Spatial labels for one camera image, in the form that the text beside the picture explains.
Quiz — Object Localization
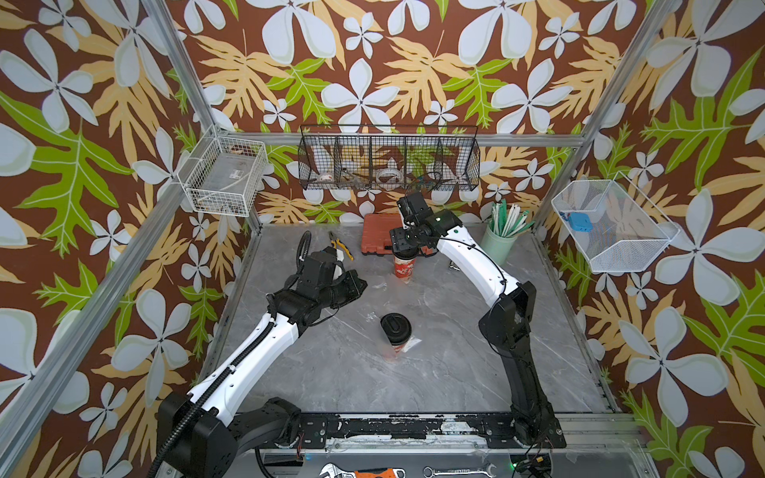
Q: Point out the clear plastic carrier bag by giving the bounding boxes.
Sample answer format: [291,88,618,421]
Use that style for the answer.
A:
[358,274,424,362]

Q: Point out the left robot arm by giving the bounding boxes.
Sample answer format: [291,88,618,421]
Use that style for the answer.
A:
[147,232,367,477]

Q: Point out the white green straws bundle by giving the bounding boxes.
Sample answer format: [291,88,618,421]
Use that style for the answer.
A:
[488,200,534,239]

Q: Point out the yellow handled pliers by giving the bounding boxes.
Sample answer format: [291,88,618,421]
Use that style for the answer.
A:
[329,231,355,261]

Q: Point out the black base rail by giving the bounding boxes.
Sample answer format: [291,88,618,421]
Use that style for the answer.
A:
[275,412,567,449]

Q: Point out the adjustable wrench orange handle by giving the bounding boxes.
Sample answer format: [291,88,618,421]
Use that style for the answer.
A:
[319,463,406,478]

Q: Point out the white mesh basket right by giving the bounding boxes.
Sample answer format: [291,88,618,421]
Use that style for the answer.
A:
[552,173,681,275]

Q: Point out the silver combination wrench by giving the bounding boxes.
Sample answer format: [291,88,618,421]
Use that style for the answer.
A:
[422,464,496,478]

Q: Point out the red plastic tool case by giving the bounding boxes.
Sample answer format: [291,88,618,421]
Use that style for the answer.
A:
[361,213,434,259]

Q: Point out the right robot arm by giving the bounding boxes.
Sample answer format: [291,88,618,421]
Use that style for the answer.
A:
[390,192,567,449]

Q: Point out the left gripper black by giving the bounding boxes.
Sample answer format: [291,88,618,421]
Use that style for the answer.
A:
[316,270,368,311]

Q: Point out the red cup black lid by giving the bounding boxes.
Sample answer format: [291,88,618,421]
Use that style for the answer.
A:
[394,256,416,284]
[380,313,412,360]

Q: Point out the white wire basket left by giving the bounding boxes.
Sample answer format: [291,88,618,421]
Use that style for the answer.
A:
[178,127,269,217]

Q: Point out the black wire basket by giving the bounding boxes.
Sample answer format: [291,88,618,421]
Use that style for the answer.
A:
[296,123,481,191]

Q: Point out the blue object in basket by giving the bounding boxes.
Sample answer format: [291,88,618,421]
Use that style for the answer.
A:
[567,212,594,233]

